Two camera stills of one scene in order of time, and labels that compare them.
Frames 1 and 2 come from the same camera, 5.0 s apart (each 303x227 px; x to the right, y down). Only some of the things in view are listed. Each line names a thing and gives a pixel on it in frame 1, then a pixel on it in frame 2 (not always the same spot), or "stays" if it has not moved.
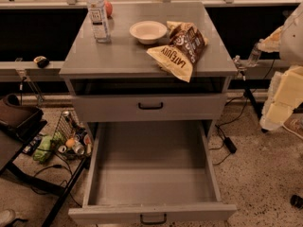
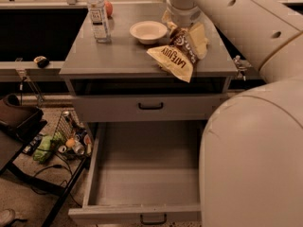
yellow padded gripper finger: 272,42 to 167,19
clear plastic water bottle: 98,15 stays
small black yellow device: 42,61 stays
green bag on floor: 45,146 stays
